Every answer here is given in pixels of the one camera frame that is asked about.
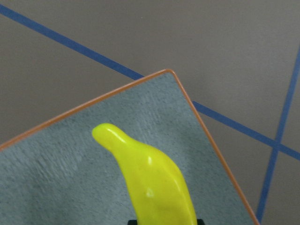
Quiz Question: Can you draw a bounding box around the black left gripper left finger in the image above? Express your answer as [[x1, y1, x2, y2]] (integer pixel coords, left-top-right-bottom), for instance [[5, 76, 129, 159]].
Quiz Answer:
[[127, 220, 138, 225]]

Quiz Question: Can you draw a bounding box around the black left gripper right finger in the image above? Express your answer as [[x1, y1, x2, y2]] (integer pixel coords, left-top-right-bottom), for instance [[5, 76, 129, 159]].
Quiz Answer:
[[197, 219, 204, 225]]

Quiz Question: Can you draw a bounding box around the yellow banana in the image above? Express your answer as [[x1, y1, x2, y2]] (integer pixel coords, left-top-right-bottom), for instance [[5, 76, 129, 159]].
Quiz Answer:
[[92, 123, 197, 225]]

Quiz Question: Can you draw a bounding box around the grey square plate orange rim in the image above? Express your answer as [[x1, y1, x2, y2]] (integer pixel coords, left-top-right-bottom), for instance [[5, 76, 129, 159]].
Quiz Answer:
[[0, 69, 258, 225]]

